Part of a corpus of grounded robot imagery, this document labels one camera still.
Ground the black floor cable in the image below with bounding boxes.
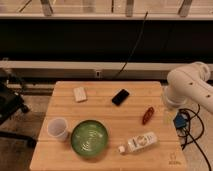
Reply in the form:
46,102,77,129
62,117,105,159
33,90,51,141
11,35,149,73
176,103,213,171

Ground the black hanging cable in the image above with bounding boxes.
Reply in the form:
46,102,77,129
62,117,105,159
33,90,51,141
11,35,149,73
111,10,150,80

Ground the black smartphone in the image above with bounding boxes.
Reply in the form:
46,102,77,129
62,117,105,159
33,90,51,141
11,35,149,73
112,89,129,106

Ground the translucent plastic cup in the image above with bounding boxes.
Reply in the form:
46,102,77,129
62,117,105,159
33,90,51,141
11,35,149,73
47,118,68,142

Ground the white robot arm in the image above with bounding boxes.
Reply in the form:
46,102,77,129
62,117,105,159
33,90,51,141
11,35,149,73
162,62,213,114

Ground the blue power adapter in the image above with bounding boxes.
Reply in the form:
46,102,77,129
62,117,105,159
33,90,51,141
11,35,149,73
173,114,187,129

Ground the white sponge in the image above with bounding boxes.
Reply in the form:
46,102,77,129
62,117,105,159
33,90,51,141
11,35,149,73
73,87,87,102

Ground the green ceramic bowl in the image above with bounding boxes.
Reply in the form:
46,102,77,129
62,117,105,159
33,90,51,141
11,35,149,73
70,120,108,158

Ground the white plastic bottle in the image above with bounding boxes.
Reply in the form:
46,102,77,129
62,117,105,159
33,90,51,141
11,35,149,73
118,132,158,154

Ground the black office chair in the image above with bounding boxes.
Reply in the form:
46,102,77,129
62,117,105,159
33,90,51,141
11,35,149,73
0,68,37,149

